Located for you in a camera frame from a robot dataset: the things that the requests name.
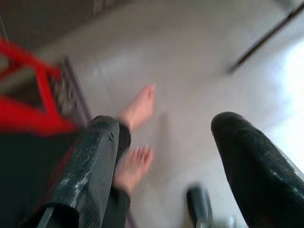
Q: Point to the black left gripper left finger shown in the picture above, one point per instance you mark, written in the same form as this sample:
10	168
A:
95	166

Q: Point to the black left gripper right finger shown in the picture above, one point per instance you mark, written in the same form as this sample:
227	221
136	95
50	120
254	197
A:
256	171

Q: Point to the person's bare foot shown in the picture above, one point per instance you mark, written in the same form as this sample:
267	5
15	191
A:
142	104
135	168

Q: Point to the person's dark trouser leg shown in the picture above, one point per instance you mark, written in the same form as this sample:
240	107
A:
121	206
124	137

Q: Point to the black robot left foot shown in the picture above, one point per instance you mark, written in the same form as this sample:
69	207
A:
198	204

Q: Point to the red plastic stool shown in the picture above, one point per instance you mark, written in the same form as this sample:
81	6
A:
45	85

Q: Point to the dark sliding door frame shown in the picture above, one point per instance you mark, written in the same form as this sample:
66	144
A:
261	40

